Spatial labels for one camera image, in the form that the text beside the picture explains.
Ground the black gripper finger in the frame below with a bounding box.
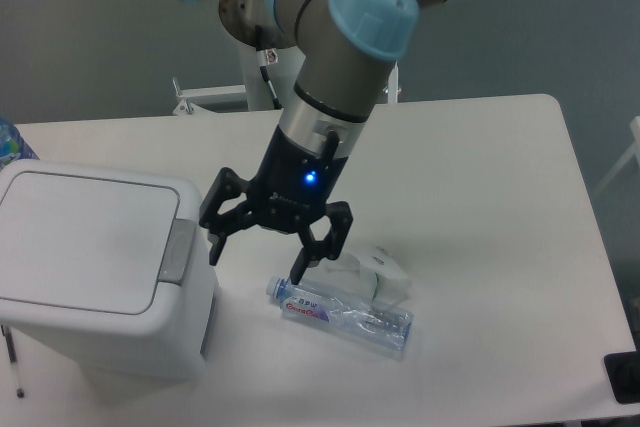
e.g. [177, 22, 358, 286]
[198, 166, 264, 267]
[289, 201, 353, 285]

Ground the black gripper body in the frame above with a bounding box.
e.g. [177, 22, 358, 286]
[247, 128, 349, 234]

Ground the white push-lid trash can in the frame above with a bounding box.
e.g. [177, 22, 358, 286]
[1, 160, 218, 379]

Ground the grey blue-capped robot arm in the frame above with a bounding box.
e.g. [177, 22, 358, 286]
[188, 0, 450, 283]

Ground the crumpled white paper tissue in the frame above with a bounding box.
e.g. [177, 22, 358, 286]
[318, 245, 412, 306]

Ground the crushed clear plastic bottle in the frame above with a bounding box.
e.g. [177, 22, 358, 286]
[266, 277, 414, 359]

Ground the black and white pen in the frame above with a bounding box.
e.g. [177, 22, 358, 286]
[1, 325, 25, 399]

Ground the black device at edge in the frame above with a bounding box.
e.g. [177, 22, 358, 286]
[604, 351, 639, 405]

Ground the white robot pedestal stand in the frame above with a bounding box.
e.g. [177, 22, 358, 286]
[171, 0, 402, 117]

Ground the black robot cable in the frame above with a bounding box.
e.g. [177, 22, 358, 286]
[253, 24, 286, 112]

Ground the white frame at right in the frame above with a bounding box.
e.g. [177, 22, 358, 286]
[593, 116, 639, 197]

